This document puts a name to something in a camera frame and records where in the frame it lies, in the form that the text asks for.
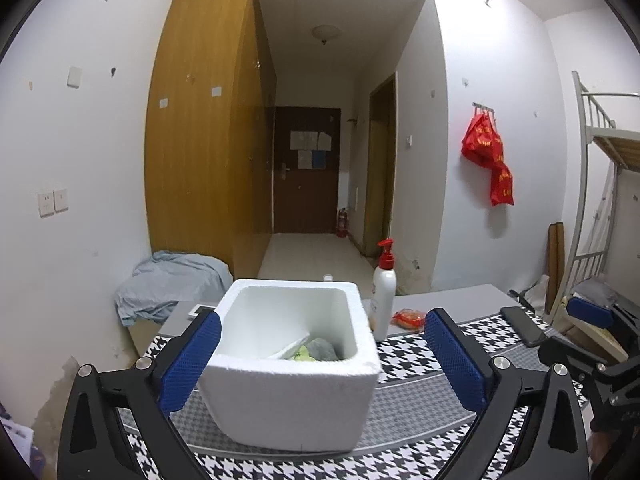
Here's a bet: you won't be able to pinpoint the wooden side doorway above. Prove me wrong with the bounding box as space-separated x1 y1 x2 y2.
365 71 398 258

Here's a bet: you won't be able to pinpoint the wooden wardrobe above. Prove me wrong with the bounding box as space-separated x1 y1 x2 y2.
145 0 278 278

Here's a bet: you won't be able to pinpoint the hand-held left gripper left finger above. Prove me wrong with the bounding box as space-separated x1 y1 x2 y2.
57 308 222 480

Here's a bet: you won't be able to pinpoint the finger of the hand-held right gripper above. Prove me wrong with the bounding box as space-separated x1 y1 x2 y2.
539 335 608 386
570 296 640 356

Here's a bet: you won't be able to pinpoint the white plastic bag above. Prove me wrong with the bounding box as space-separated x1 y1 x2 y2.
520 275 551 311

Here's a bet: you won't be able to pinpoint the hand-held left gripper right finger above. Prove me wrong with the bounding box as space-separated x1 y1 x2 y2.
424 308 590 480

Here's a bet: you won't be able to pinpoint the metal bunk bed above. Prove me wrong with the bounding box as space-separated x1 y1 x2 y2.
571 71 640 366

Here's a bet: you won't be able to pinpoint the white lotion pump bottle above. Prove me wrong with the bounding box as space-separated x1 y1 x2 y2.
369 239 397 342

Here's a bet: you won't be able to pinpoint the white foam box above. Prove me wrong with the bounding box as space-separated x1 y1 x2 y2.
196 279 382 453

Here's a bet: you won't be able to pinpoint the white and blue paper notices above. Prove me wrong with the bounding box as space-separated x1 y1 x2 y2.
290 130 332 169

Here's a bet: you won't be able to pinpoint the grey pillow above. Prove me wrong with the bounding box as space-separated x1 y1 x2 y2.
572 277 621 308

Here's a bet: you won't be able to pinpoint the white wall sockets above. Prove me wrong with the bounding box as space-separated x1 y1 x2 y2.
38 188 69 218

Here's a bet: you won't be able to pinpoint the red plastic bag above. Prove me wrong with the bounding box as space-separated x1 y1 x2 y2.
461 112 516 207

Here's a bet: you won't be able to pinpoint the person's right hand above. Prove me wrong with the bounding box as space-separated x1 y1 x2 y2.
590 432 609 478

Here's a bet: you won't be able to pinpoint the red snack packet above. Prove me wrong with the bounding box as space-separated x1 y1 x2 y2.
391 309 426 332

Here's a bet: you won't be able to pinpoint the wooden boards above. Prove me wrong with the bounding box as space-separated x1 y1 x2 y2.
547 222 566 316

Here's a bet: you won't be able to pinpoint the ceiling lamp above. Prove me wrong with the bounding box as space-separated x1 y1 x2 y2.
311 24 342 44

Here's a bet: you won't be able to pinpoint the grey sock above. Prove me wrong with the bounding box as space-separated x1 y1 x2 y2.
305 337 343 362

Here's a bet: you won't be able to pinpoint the black smartphone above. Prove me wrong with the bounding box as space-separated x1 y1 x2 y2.
501 306 548 347

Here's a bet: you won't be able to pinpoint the dark brown door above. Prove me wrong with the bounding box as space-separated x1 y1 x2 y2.
272 106 342 234

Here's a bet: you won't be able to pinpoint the light blue cloth pile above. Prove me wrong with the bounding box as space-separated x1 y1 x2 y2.
115 251 233 327

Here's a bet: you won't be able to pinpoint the houndstooth table mat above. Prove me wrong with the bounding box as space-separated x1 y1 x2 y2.
117 317 588 480

